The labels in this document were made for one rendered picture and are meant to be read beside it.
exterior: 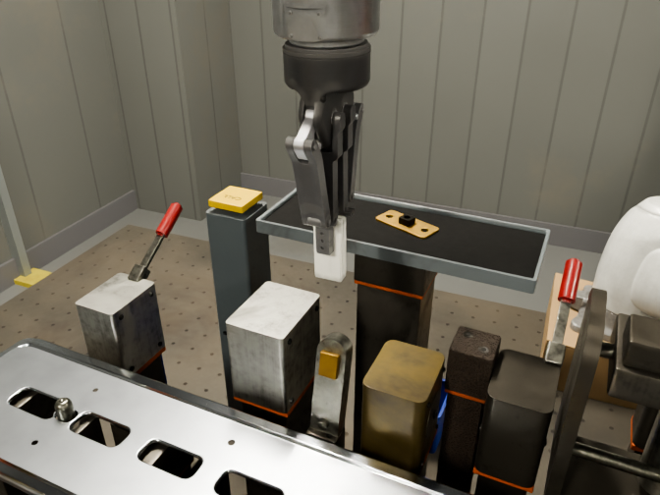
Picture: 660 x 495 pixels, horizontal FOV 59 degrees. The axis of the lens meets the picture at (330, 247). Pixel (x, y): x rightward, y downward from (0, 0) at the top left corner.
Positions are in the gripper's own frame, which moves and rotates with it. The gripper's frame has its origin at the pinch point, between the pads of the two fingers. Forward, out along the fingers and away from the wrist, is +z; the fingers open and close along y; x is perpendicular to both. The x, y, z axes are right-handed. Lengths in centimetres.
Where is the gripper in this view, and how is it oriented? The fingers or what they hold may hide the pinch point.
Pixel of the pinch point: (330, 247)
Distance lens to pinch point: 59.2
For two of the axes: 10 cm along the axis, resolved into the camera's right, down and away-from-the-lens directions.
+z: 0.1, 8.7, 4.9
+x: 9.2, 1.8, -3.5
